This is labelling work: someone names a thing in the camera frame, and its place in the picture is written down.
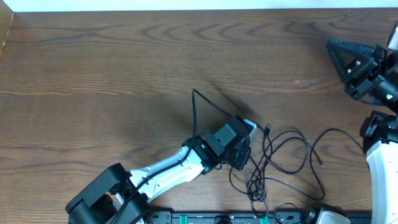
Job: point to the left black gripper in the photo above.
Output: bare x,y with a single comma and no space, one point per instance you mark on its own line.
247,154

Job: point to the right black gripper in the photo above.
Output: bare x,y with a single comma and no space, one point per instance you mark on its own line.
365,57

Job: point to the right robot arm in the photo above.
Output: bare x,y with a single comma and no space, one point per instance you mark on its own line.
379,134

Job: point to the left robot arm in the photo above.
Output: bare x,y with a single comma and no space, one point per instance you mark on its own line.
118,195

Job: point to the cardboard panel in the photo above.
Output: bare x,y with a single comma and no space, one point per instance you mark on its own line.
6,19

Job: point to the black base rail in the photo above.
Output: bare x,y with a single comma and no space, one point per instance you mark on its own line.
320,213

